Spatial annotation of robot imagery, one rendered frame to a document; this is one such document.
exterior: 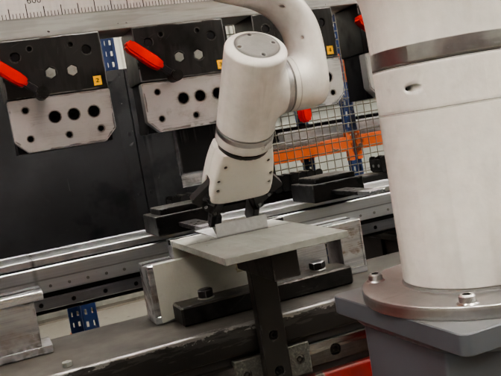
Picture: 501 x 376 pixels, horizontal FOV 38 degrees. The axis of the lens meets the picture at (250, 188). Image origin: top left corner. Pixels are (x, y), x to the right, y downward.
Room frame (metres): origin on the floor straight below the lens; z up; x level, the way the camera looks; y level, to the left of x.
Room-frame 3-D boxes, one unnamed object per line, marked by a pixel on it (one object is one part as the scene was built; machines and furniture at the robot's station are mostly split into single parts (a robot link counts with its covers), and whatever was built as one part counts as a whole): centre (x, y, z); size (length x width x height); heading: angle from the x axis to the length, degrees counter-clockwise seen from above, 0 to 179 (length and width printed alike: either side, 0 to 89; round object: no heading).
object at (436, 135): (0.58, -0.17, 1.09); 0.19 x 0.19 x 0.18
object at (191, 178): (1.20, 0.06, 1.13); 0.10 x 0.02 x 0.10; 111
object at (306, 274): (1.16, 0.00, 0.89); 0.30 x 0.05 x 0.03; 111
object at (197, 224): (1.35, 0.12, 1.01); 0.26 x 0.12 x 0.05; 21
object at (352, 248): (1.22, 0.01, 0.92); 0.39 x 0.06 x 0.10; 111
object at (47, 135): (1.12, 0.27, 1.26); 0.15 x 0.09 x 0.17; 111
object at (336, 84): (1.26, -0.10, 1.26); 0.15 x 0.09 x 0.17; 111
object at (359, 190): (1.47, -0.19, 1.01); 0.26 x 0.12 x 0.05; 21
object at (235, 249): (1.06, 0.01, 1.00); 0.26 x 0.18 x 0.01; 21
